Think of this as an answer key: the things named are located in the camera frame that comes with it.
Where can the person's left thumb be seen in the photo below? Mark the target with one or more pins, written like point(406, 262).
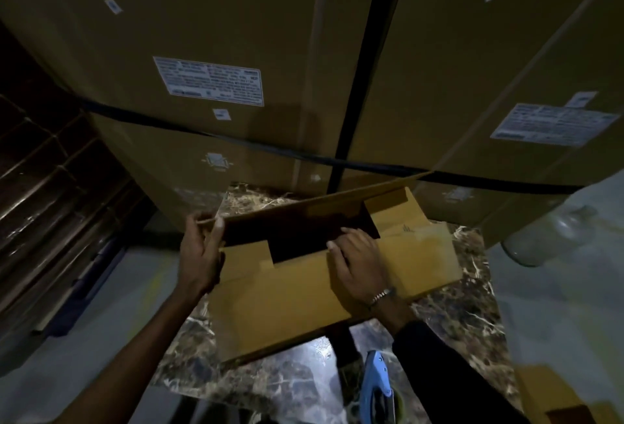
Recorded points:
point(217, 234)

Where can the large brown cardboard carton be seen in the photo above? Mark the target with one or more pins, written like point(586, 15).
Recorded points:
point(219, 28)
point(487, 62)

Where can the person's right forearm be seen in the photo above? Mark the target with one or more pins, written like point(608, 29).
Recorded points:
point(438, 375)

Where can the flat brown cardboard piece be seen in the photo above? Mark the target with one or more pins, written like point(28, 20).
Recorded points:
point(555, 397)

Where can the person's right thumb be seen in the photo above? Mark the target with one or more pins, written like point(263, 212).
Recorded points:
point(337, 252)

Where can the clear glass jar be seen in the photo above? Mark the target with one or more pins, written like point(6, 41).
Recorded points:
point(551, 238)

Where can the person's right hand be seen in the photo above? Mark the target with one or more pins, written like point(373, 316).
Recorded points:
point(363, 267)

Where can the large white shipping label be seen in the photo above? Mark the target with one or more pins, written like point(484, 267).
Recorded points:
point(208, 81)
point(553, 124)

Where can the blue tape dispenser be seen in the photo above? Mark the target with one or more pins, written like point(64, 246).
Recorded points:
point(375, 389)

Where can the small cardboard box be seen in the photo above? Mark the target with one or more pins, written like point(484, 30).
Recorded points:
point(292, 297)

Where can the person's left hand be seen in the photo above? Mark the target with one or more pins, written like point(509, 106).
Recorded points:
point(197, 262)

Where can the person's left forearm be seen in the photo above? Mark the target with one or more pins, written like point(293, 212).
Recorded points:
point(141, 360)

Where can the blue pallet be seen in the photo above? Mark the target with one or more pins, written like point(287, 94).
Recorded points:
point(85, 292)

